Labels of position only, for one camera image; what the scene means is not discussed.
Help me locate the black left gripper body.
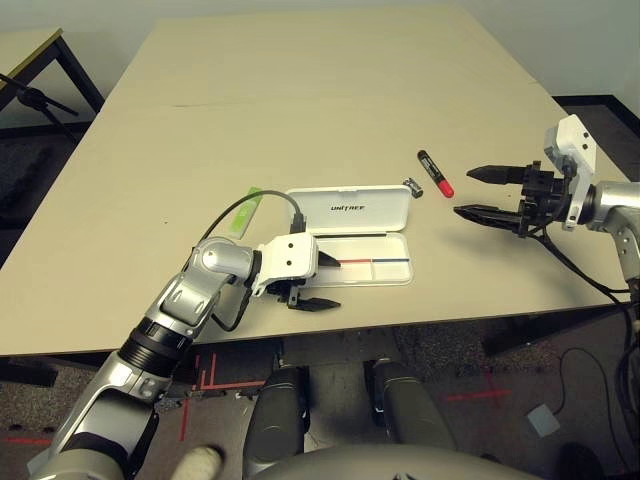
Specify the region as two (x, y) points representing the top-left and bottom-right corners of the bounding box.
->
(267, 277), (307, 311)

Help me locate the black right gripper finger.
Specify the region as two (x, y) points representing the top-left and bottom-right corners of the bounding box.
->
(453, 203), (524, 234)
(466, 163), (526, 186)

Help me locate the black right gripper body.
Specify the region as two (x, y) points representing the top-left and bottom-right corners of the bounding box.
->
(518, 159), (571, 239)

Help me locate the black marker with red cap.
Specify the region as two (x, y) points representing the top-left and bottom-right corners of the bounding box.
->
(416, 148), (455, 198)

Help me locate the green plastic ruler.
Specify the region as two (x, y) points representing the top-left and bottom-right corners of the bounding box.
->
(229, 185), (264, 236)

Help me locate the white plastic pencil case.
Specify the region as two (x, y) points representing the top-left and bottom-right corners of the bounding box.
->
(286, 184), (415, 287)

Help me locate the grey left robot leg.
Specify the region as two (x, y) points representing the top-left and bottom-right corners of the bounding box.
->
(243, 364), (306, 476)

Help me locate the grey robot leg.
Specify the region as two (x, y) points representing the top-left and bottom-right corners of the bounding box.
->
(372, 357), (456, 451)
(243, 364), (306, 476)

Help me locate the grey right robot leg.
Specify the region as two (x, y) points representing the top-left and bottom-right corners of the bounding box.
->
(372, 357), (456, 451)

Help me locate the grey robot torso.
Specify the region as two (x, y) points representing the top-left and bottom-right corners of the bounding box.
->
(249, 444), (541, 480)

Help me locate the white rounded tube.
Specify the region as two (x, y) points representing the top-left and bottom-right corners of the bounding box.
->
(172, 446), (224, 480)

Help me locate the grey floor pedal box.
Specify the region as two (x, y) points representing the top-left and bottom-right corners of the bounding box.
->
(527, 404), (561, 436)

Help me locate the black tripod stand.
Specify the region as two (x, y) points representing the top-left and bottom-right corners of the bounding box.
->
(0, 72), (80, 141)

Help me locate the black framed side table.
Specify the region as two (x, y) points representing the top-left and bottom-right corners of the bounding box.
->
(0, 27), (106, 141)

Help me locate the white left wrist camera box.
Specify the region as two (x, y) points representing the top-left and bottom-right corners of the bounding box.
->
(249, 232), (319, 299)

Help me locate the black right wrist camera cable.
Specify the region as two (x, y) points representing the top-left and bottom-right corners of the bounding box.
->
(529, 219), (640, 306)

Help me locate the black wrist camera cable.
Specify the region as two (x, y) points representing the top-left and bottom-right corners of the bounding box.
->
(529, 219), (640, 306)
(202, 188), (307, 332)

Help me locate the black left wrist camera cable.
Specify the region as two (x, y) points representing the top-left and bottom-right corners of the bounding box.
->
(202, 188), (307, 332)

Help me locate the black wall baseboard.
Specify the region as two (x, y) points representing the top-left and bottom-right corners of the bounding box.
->
(552, 93), (640, 146)

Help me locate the thin black floor cable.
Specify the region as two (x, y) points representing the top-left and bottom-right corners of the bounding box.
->
(548, 347), (619, 454)

